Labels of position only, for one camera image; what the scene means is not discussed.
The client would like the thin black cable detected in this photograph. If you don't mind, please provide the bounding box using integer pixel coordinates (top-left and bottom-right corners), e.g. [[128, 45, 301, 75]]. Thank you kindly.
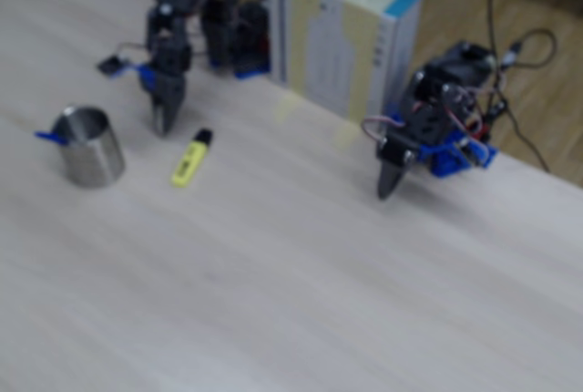
[[468, 0, 498, 54]]

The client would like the black camera circuit board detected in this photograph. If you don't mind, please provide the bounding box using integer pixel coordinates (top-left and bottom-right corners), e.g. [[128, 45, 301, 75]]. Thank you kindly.
[[97, 55, 125, 77]]

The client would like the white box with blue stripes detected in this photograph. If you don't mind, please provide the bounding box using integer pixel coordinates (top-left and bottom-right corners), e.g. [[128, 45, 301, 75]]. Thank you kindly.
[[267, 0, 423, 122]]

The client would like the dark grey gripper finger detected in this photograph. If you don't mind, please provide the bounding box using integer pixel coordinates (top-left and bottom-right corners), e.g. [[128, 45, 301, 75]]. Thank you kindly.
[[168, 86, 188, 132], [376, 160, 411, 201], [151, 90, 177, 138]]

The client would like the blue ballpoint pen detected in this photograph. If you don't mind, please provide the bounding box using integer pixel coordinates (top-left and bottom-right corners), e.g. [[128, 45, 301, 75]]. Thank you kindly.
[[34, 129, 68, 147]]

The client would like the red white black servo wire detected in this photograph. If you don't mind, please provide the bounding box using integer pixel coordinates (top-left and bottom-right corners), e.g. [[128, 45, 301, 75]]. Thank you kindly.
[[362, 86, 486, 143]]

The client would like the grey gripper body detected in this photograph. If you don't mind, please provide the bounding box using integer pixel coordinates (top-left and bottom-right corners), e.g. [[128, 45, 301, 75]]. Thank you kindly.
[[146, 40, 192, 97], [375, 129, 418, 170]]

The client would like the silver steel mug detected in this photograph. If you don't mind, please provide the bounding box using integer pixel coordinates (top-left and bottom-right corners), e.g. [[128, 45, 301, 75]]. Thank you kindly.
[[50, 106, 126, 189]]

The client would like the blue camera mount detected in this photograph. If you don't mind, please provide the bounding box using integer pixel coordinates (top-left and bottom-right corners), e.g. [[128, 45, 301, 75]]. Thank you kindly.
[[118, 62, 159, 92], [418, 140, 461, 160]]

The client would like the blue base clamp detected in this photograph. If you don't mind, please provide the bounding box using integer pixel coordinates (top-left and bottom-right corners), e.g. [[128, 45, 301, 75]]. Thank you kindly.
[[234, 66, 270, 79], [427, 134, 500, 180]]

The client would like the black cable with connector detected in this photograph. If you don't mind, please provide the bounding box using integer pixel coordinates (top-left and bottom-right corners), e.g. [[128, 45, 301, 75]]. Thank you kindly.
[[498, 28, 557, 174]]

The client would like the yellow highlighter with black cap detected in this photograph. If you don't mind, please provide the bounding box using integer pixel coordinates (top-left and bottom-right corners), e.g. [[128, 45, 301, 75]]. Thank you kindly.
[[169, 128, 215, 189]]

